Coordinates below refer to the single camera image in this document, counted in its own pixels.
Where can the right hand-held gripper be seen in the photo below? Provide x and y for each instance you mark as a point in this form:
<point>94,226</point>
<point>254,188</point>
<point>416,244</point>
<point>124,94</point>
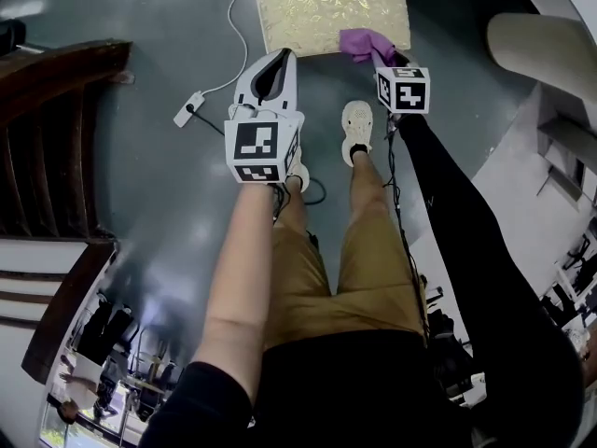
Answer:
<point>406,91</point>

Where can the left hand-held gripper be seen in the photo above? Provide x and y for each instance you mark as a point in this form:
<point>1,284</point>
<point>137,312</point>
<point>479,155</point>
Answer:
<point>256,147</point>

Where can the purple cloth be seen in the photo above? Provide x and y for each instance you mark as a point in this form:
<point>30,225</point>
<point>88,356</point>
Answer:
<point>361,45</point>

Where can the cream upholstered footstool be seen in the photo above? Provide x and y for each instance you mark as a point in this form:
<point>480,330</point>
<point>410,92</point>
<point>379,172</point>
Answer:
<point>326,12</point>

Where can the person's right forearm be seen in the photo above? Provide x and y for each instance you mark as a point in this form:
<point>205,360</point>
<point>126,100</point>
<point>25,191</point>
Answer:
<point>443,194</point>

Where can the person's left forearm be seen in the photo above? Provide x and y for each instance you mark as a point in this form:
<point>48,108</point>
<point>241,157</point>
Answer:
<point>242,264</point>

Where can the white curved counter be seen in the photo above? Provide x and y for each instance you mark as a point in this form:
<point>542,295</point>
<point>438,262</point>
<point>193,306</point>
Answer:
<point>545,45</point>

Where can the white power strip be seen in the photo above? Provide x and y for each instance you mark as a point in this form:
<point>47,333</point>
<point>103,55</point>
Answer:
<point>188,109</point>

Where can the person's left white shoe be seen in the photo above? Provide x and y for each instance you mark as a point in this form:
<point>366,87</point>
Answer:
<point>298,175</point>

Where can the person's left leg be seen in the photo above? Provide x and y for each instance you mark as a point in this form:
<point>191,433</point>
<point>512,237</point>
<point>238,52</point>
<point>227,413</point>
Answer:
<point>291,203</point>

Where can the person's leg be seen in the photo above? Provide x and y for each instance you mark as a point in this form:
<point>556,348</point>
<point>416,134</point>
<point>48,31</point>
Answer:
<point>368,194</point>
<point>291,203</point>

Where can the person's right leg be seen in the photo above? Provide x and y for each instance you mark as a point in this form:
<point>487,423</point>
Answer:
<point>368,194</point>

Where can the grey step shelf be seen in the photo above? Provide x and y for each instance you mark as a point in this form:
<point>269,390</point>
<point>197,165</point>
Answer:
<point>564,157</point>

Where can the black bin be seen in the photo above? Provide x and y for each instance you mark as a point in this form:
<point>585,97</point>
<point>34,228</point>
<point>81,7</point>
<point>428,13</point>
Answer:
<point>11,37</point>

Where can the white brown striped bed base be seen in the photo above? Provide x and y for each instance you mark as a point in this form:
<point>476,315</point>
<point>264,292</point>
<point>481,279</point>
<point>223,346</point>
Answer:
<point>32,259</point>

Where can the person's black shirt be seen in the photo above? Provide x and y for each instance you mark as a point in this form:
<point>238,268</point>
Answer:
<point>354,390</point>

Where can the brown wooden slatted frame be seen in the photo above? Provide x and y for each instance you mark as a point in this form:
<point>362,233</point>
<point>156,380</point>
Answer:
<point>46,91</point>

